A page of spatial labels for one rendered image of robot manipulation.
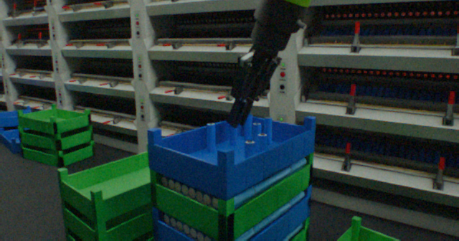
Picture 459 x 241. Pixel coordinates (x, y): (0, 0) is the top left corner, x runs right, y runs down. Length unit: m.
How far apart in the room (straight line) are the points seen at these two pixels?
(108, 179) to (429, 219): 0.98
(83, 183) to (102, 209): 0.20
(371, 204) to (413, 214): 0.12
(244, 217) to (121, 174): 0.56
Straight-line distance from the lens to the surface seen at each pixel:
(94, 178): 1.01
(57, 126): 1.62
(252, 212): 0.59
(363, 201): 1.19
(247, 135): 0.79
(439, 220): 1.19
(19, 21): 2.48
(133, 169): 1.07
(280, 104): 1.14
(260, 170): 0.57
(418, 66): 1.04
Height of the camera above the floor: 0.56
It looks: 12 degrees down
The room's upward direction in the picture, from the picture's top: straight up
